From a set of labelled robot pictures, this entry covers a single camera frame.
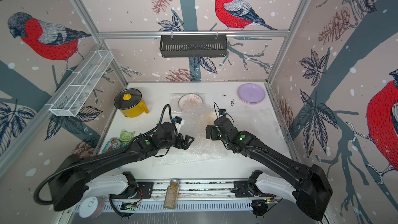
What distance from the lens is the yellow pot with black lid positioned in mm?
948

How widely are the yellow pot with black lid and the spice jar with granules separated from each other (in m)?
0.48

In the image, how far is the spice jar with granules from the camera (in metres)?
0.67
